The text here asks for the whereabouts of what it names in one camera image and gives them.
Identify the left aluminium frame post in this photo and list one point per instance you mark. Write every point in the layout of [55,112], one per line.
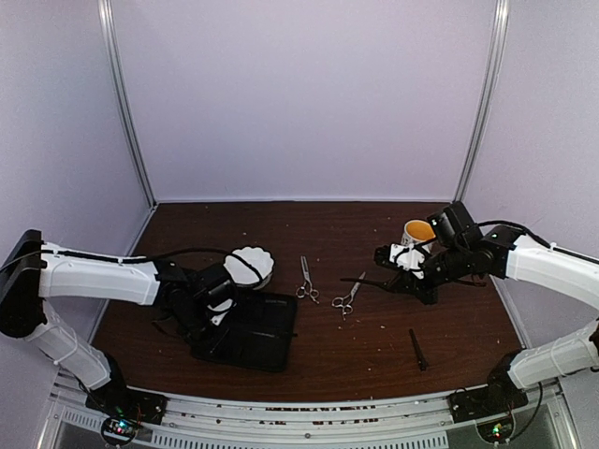
[107,25]

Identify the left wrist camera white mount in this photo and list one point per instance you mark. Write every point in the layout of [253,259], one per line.
[218,313]

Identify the black zip tool case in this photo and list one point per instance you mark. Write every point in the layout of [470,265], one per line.
[256,334]

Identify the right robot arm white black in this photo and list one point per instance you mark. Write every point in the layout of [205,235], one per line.
[507,251]

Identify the silver scissors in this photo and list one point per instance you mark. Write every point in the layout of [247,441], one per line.
[306,289]
[345,303]

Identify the black hair clip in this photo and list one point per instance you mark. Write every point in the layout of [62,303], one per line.
[420,358]
[378,284]

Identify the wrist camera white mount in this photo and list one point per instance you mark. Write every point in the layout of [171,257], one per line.
[218,313]
[396,256]

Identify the aluminium frame post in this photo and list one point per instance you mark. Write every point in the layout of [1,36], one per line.
[494,62]
[107,25]

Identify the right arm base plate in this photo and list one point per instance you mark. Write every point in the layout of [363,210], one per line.
[483,401]

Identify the right aluminium frame post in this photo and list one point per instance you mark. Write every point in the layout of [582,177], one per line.
[494,62]

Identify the white scalloped bowl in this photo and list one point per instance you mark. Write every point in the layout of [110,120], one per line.
[250,267]

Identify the aluminium front rail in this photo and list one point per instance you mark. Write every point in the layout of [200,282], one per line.
[424,421]

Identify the white patterned mug yellow inside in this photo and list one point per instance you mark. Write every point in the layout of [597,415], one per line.
[418,231]

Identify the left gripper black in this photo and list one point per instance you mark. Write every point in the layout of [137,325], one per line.
[185,336]

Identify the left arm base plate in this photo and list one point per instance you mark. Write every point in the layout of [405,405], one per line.
[134,405]

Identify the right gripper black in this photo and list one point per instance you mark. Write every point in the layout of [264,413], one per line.
[409,282]

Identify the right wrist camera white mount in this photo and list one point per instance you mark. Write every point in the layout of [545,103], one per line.
[396,256]

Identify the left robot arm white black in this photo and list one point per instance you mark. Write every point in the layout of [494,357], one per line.
[36,270]

